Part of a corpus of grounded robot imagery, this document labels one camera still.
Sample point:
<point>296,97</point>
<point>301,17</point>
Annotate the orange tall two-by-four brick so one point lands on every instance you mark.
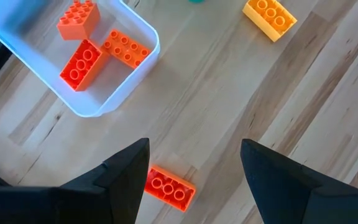
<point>79,29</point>

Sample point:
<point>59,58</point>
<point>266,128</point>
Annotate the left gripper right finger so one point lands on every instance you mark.
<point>291,199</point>

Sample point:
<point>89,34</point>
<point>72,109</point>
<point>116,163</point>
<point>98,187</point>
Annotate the white translucent plastic bin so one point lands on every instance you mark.
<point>117,87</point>

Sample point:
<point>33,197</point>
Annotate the yellow two-by-four block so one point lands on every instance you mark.
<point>270,18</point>

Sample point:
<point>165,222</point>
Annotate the teal plastic bin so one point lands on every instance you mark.
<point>196,1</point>

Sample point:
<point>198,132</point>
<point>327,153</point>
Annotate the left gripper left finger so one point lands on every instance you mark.
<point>73,205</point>

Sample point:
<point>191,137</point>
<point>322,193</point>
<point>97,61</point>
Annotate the orange two-by-four block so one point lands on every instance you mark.
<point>126,49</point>

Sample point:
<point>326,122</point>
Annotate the red-orange two-by-four block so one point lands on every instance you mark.
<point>81,65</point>
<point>172,191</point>

